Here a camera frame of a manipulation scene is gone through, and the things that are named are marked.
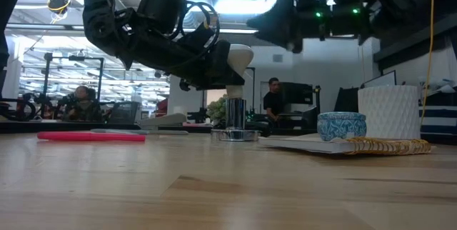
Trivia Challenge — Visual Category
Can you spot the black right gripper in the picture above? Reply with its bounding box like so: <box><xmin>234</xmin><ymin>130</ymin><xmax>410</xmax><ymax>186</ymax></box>
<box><xmin>246</xmin><ymin>0</ymin><xmax>368</xmax><ymax>54</ymax></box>

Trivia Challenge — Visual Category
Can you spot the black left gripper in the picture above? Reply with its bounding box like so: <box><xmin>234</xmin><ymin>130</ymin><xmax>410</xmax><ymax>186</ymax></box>
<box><xmin>116</xmin><ymin>10</ymin><xmax>246</xmax><ymax>92</ymax></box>

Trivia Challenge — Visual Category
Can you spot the chrome lamp socket base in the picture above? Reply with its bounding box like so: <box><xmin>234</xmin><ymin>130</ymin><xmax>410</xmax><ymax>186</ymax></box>
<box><xmin>210</xmin><ymin>97</ymin><xmax>260</xmax><ymax>142</ymax></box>

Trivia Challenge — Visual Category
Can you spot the green succulent plant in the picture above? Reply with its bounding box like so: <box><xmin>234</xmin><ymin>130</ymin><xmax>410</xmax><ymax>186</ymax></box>
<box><xmin>206</xmin><ymin>94</ymin><xmax>229</xmax><ymax>124</ymax></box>

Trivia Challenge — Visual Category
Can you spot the grey stapler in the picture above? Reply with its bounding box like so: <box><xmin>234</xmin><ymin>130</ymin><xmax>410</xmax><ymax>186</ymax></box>
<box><xmin>137</xmin><ymin>112</ymin><xmax>188</xmax><ymax>131</ymax></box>

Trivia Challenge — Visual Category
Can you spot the black monitor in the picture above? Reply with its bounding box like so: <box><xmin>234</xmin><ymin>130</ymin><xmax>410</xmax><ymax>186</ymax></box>
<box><xmin>281</xmin><ymin>81</ymin><xmax>315</xmax><ymax>106</ymax></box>

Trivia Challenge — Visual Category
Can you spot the short blue pen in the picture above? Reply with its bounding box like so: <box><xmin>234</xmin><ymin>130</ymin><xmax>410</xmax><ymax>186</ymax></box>
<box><xmin>142</xmin><ymin>129</ymin><xmax>189</xmax><ymax>136</ymax></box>

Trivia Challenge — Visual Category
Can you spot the black mesh chair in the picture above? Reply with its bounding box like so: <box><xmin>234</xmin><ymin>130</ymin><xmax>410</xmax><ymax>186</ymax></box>
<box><xmin>106</xmin><ymin>100</ymin><xmax>141</xmax><ymax>124</ymax></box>

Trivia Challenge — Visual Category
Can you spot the black office chair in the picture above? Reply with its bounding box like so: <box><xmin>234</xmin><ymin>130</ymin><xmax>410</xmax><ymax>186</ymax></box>
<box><xmin>333</xmin><ymin>86</ymin><xmax>360</xmax><ymax>113</ymax></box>

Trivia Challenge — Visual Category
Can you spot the long pale blue pen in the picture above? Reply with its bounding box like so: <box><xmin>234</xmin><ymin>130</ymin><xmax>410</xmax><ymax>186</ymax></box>
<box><xmin>90</xmin><ymin>128</ymin><xmax>151</xmax><ymax>135</ymax></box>

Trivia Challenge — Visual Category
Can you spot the white monitor screen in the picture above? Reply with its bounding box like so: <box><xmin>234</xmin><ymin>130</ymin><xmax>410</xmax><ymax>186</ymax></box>
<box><xmin>360</xmin><ymin>69</ymin><xmax>397</xmax><ymax>89</ymax></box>

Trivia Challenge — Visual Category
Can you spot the blue patterned round tin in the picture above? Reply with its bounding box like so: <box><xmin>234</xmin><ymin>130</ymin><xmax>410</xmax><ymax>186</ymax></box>
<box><xmin>316</xmin><ymin>111</ymin><xmax>368</xmax><ymax>142</ymax></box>

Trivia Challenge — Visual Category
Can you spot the white textured pen cup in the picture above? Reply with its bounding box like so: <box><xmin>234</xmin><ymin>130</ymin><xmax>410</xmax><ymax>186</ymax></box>
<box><xmin>357</xmin><ymin>84</ymin><xmax>421</xmax><ymax>140</ymax></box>

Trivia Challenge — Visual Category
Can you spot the pink highlighter pen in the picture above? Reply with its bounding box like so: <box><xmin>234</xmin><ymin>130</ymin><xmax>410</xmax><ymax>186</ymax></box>
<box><xmin>36</xmin><ymin>131</ymin><xmax>146</xmax><ymax>143</ymax></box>

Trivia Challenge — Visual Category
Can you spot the yellow black ceiling reel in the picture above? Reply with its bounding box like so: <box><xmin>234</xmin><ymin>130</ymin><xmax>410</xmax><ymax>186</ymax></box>
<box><xmin>47</xmin><ymin>0</ymin><xmax>71</xmax><ymax>22</ymax></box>

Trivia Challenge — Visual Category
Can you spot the blue white striped box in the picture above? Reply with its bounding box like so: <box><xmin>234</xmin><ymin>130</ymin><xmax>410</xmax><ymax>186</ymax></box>
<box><xmin>419</xmin><ymin>104</ymin><xmax>457</xmax><ymax>136</ymax></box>

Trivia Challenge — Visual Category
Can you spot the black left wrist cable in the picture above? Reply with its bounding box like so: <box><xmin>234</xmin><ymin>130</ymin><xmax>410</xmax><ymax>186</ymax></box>
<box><xmin>176</xmin><ymin>1</ymin><xmax>221</xmax><ymax>51</ymax></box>

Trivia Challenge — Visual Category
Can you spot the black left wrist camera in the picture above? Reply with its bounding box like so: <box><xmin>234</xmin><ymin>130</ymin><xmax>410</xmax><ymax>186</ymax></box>
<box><xmin>137</xmin><ymin>0</ymin><xmax>187</xmax><ymax>35</ymax></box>

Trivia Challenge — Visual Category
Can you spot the black background frame rig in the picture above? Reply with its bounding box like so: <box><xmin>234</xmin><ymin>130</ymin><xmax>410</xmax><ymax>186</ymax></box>
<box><xmin>41</xmin><ymin>51</ymin><xmax>106</xmax><ymax>119</ymax></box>

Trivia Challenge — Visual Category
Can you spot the black aluminium table frame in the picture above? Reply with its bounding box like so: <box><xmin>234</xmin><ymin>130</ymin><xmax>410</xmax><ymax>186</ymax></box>
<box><xmin>0</xmin><ymin>119</ymin><xmax>457</xmax><ymax>146</ymax></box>

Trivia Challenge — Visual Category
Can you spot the yellow cable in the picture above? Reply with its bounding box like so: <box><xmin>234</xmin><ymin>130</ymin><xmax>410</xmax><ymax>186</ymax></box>
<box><xmin>420</xmin><ymin>0</ymin><xmax>436</xmax><ymax>127</ymax></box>

